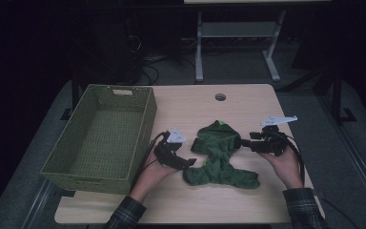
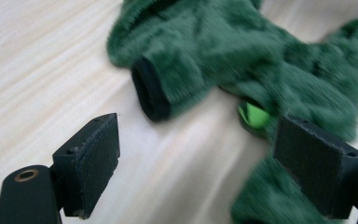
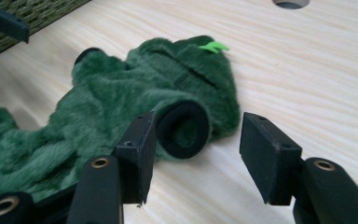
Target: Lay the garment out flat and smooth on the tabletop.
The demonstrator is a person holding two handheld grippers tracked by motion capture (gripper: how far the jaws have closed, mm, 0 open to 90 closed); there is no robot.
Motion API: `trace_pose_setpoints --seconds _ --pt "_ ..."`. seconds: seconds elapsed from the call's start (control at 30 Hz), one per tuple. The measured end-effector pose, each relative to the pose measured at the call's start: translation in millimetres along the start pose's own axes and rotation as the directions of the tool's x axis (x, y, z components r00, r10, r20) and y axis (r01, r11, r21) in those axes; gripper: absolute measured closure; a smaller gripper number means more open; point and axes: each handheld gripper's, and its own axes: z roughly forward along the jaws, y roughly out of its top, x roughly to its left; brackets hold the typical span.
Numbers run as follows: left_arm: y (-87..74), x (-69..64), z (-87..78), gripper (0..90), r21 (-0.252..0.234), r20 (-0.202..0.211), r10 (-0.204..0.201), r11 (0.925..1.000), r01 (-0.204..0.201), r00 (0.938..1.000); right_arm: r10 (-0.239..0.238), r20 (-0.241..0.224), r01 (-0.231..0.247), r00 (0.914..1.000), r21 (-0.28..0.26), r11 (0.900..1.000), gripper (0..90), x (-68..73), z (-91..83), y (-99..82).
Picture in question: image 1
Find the bundle of black floor cables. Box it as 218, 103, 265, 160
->
126, 33, 198, 86

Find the black metal stand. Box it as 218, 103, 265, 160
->
329, 66, 358, 126

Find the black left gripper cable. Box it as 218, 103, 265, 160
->
132, 131, 170, 191

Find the white metal stand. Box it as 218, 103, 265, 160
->
194, 10, 287, 83

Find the dark green cloth garment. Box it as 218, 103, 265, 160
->
182, 119, 262, 191

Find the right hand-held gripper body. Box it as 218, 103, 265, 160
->
249, 114, 298, 157

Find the metal floor rail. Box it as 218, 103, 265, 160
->
316, 94, 366, 212
21, 178, 59, 229

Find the green woven basket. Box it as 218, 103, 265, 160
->
39, 83, 158, 196

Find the person's left hand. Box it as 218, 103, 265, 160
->
135, 148, 179, 194

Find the person's right hand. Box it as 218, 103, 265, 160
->
258, 145, 304, 191

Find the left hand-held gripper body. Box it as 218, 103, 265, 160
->
153, 126, 189, 170

